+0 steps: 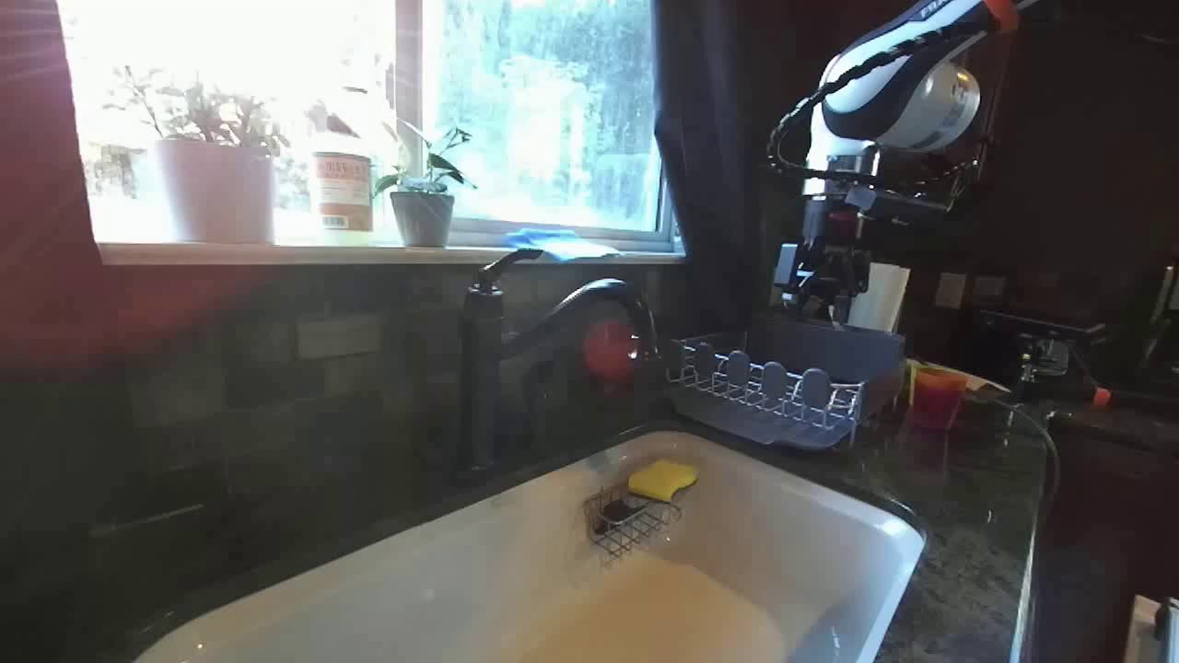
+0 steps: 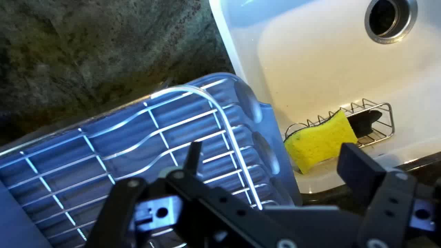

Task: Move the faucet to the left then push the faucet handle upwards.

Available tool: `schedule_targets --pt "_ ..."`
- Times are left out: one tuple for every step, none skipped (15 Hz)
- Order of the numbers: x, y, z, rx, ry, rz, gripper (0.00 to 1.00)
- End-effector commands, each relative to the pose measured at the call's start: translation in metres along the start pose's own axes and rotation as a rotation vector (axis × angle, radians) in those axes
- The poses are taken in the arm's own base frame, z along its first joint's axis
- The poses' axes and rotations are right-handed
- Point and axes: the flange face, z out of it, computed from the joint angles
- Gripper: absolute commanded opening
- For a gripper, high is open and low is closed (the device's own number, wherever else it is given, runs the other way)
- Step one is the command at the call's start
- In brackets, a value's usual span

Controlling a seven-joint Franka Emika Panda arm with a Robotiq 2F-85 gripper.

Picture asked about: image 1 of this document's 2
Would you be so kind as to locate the small grey plant pot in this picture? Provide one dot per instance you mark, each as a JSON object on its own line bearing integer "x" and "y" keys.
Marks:
{"x": 422, "y": 218}

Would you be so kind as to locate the large white plant pot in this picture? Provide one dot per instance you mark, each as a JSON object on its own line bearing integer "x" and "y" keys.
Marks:
{"x": 219, "y": 192}

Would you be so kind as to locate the wire sponge holder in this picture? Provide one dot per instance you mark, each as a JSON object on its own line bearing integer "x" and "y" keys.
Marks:
{"x": 623, "y": 522}

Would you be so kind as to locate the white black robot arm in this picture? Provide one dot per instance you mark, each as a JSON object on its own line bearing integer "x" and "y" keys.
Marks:
{"x": 894, "y": 89}

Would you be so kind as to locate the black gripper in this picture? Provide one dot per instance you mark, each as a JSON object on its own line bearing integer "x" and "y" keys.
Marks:
{"x": 826, "y": 268}

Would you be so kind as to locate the steel dish drying rack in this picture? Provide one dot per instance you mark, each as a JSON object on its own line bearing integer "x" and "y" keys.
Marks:
{"x": 783, "y": 384}

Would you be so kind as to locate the dark bronze kitchen faucet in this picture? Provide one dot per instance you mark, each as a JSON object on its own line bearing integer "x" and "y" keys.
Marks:
{"x": 483, "y": 344}

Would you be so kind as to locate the dark window curtain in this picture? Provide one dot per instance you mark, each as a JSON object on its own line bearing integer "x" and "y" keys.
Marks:
{"x": 707, "y": 136}

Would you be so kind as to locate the orange cup on counter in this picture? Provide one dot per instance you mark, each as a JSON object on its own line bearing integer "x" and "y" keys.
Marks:
{"x": 938, "y": 396}

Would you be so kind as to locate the white kitchen sink basin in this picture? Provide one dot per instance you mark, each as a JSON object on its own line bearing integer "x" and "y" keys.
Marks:
{"x": 759, "y": 570}

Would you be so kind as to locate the yellow sponge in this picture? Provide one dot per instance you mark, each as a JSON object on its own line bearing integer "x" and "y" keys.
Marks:
{"x": 660, "y": 481}

